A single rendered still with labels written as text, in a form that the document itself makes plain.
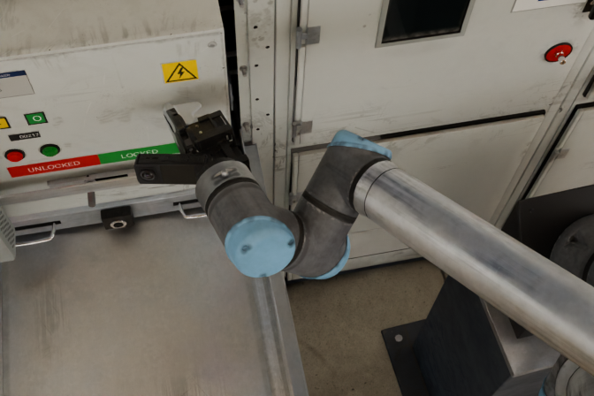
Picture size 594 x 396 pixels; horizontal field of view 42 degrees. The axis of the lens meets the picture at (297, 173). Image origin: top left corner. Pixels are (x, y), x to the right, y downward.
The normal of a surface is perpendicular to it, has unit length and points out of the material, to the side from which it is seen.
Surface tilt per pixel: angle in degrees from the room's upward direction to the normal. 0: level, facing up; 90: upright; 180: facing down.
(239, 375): 0
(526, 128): 90
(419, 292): 0
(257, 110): 90
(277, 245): 72
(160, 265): 0
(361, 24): 90
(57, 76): 90
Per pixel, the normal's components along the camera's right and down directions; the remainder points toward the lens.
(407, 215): -0.66, -0.22
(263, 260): 0.38, 0.59
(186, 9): 0.03, -0.51
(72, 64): 0.19, 0.85
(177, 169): -0.06, 0.70
